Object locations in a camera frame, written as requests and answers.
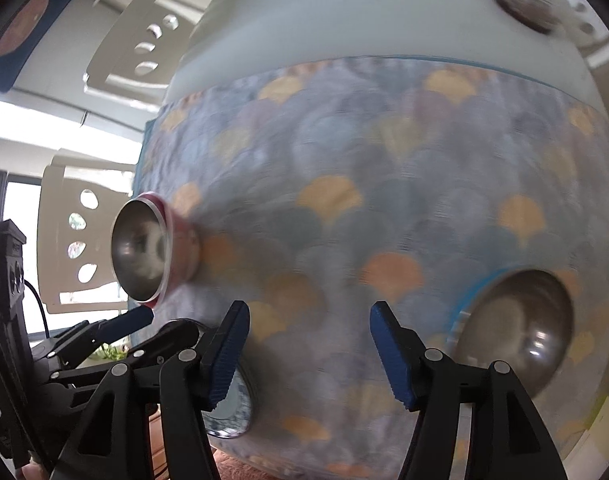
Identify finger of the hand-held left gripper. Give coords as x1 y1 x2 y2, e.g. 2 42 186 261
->
32 306 155 363
109 319 201 367

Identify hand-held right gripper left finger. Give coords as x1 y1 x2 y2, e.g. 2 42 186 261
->
47 300 251 480

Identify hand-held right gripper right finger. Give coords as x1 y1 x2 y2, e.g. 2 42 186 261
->
369 301 567 480

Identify large floral plate dark rim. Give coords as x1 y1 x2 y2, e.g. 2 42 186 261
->
202 360 258 440

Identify pink steel bowl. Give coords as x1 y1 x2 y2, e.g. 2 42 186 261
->
110 192 202 308

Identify blue steel bowl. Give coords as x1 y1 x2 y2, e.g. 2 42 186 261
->
447 269 575 401

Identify white chair with oval holes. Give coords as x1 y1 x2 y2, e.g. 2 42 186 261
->
83 0 208 98
37 149 138 316

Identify fan-patterned tablecloth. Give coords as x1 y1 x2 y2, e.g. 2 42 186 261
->
137 55 609 478

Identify dark glass dish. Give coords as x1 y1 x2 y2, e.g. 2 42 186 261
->
491 0 565 36

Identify black cable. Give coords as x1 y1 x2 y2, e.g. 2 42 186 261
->
22 279 51 343

